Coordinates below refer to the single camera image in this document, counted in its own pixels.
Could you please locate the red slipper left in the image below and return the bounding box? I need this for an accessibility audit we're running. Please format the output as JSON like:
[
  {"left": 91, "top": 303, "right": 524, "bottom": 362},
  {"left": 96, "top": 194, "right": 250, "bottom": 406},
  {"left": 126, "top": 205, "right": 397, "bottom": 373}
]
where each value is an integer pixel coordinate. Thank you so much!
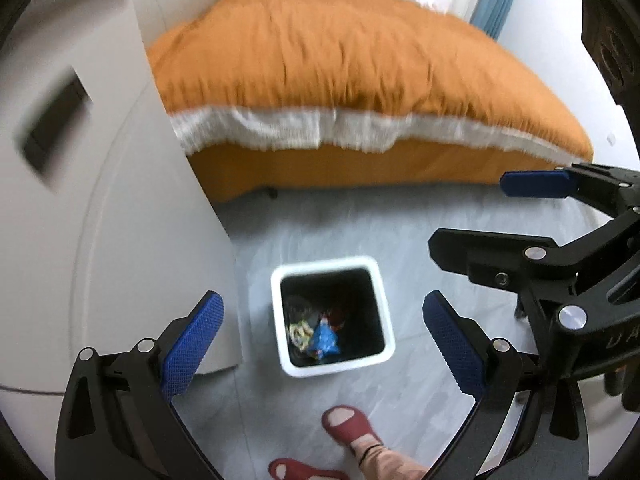
[{"left": 268, "top": 458, "right": 349, "bottom": 480}]

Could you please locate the orange bed cover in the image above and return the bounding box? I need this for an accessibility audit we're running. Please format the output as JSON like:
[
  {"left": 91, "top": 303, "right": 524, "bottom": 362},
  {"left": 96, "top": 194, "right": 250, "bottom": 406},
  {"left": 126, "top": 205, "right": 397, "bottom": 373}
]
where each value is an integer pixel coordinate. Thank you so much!
[{"left": 148, "top": 0, "right": 593, "bottom": 203}]

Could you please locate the blue plastic wrapper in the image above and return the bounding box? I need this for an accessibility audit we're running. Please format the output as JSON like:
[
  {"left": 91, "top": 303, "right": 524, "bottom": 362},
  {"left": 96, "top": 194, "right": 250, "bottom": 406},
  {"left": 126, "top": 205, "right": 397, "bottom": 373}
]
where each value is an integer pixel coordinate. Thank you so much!
[{"left": 306, "top": 318, "right": 341, "bottom": 360}]

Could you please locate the white trash bin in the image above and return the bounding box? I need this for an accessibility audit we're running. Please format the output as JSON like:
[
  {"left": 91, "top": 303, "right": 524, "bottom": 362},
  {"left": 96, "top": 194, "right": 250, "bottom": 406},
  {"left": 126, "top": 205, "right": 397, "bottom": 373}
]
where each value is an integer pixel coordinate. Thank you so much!
[{"left": 271, "top": 256, "right": 396, "bottom": 378}]

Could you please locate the white cabinet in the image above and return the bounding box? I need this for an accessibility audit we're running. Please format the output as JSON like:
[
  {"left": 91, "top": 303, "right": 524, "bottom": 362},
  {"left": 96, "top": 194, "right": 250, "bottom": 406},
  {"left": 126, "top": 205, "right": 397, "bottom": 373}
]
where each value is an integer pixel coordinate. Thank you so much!
[{"left": 0, "top": 0, "right": 246, "bottom": 396}]

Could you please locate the red slipper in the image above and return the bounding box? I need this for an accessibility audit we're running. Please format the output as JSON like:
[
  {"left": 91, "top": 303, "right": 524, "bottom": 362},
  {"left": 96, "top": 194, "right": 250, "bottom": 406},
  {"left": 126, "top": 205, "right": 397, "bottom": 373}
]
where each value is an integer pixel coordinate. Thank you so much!
[
  {"left": 268, "top": 458, "right": 349, "bottom": 480},
  {"left": 321, "top": 405, "right": 383, "bottom": 460}
]

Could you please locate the noodle wrapper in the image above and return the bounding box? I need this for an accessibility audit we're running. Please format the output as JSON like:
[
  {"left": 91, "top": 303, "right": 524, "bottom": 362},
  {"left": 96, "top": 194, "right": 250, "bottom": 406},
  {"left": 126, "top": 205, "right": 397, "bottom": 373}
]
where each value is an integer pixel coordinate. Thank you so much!
[{"left": 286, "top": 320, "right": 314, "bottom": 352}]

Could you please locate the red slipper right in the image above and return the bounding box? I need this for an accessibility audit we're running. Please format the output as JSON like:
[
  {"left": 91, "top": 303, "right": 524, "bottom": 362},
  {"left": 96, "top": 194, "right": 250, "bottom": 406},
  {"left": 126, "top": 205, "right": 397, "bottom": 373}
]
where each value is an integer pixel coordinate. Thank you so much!
[{"left": 321, "top": 405, "right": 383, "bottom": 460}]

